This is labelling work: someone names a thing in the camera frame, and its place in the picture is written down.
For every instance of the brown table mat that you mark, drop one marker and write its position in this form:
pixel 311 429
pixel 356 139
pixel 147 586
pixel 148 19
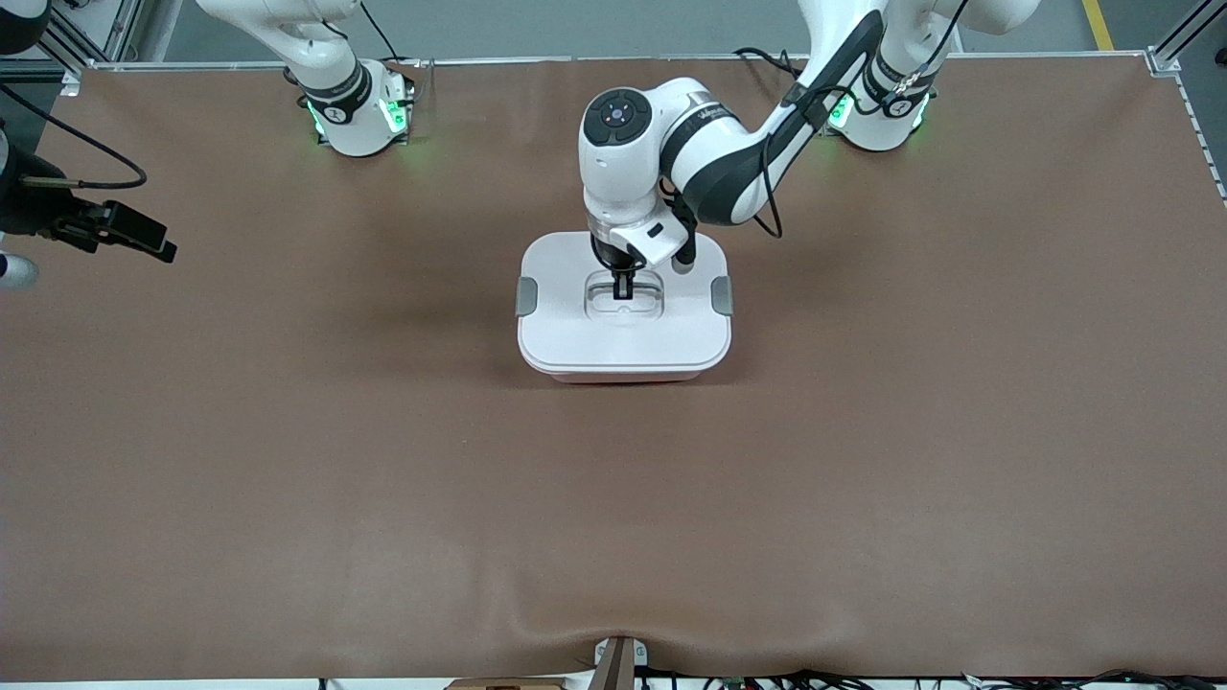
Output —
pixel 863 479

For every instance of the metal table clamp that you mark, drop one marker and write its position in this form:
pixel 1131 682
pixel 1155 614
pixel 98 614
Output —
pixel 618 666

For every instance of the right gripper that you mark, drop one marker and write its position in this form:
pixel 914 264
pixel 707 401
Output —
pixel 29 213

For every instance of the aluminium frame profile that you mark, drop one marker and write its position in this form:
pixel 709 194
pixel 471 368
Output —
pixel 1174 43
pixel 67 43

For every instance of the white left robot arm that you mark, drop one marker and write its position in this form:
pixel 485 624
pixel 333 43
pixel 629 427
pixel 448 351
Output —
pixel 613 182

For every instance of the white box lid grey latches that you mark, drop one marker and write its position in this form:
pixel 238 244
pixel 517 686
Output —
pixel 575 335

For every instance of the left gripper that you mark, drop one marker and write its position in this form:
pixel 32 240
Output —
pixel 610 255

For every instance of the wooden board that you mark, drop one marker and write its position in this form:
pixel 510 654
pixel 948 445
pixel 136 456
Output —
pixel 503 685

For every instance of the pink plastic storage box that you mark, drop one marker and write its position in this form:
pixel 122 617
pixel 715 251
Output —
pixel 623 379

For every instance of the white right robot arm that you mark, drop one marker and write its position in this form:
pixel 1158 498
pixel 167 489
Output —
pixel 355 125

